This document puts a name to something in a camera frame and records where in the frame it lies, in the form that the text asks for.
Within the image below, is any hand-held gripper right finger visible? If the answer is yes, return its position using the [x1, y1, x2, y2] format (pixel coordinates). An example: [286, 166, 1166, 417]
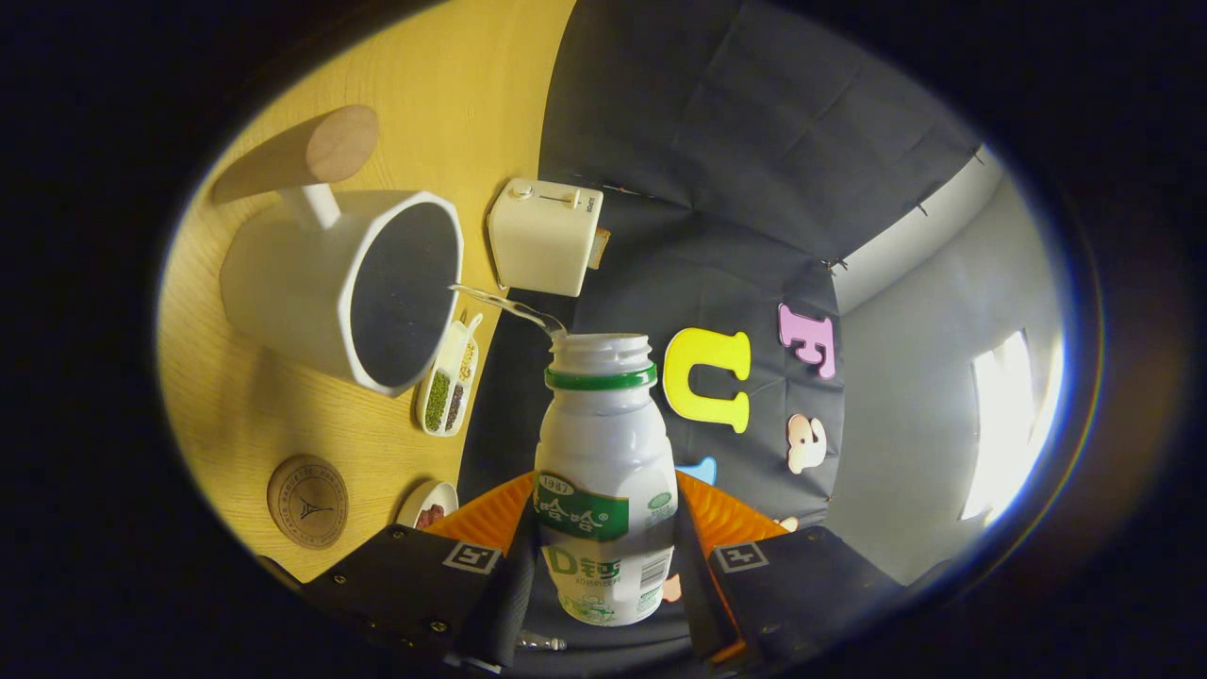
[674, 470, 906, 672]

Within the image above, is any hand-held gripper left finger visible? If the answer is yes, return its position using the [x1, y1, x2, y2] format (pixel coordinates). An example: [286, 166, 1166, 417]
[302, 472, 538, 672]

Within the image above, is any white juice bottle green label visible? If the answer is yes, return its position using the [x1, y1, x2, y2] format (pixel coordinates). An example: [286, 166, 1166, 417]
[534, 333, 678, 627]

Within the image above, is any round cork coaster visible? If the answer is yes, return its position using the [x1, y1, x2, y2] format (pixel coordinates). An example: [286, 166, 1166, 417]
[267, 455, 349, 550]

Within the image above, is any white cup wooden handle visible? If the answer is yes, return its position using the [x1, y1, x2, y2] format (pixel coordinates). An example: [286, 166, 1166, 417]
[209, 104, 466, 398]

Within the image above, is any white round plate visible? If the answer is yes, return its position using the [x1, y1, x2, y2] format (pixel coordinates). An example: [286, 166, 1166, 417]
[396, 480, 460, 529]

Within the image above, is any white divided bean dish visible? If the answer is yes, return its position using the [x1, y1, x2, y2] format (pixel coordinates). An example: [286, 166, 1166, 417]
[416, 313, 484, 438]

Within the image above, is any cream toaster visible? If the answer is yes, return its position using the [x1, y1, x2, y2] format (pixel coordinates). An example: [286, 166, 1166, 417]
[488, 177, 605, 298]

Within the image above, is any black backdrop cloth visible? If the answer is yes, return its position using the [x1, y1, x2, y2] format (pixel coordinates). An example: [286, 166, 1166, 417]
[457, 0, 986, 675]

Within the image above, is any wooden table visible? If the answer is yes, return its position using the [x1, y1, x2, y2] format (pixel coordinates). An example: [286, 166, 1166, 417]
[156, 0, 578, 586]

